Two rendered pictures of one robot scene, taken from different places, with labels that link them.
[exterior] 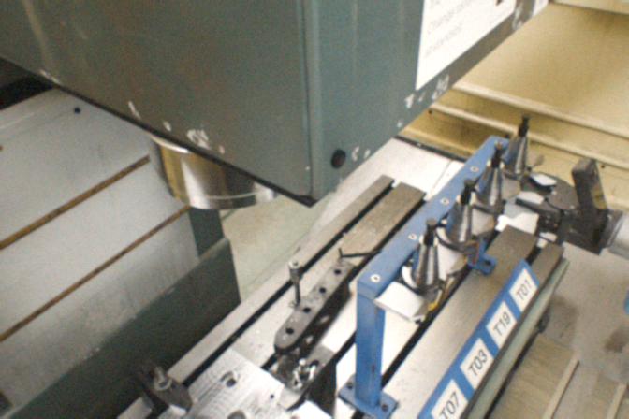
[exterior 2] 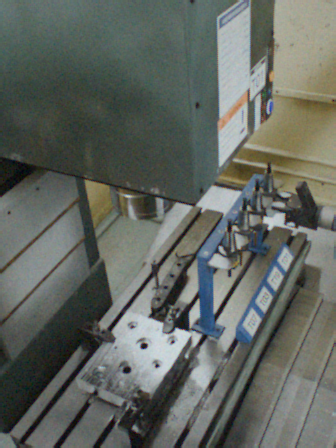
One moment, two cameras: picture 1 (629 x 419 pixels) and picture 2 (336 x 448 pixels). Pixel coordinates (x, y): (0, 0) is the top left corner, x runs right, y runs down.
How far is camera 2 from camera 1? 0.75 m
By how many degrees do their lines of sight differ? 6
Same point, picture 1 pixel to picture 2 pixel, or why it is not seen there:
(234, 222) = not seen: hidden behind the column
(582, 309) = (323, 269)
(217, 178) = (147, 206)
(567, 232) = (299, 220)
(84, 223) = (39, 251)
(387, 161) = not seen: hidden behind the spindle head
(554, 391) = (310, 315)
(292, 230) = (135, 253)
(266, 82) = (181, 172)
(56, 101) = (29, 185)
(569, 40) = (290, 114)
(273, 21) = (184, 158)
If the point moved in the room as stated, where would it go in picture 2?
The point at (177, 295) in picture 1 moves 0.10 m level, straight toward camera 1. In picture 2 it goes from (79, 295) to (90, 312)
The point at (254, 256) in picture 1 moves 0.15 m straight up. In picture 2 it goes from (112, 273) to (107, 249)
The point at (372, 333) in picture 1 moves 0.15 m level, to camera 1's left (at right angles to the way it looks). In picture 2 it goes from (207, 284) to (158, 293)
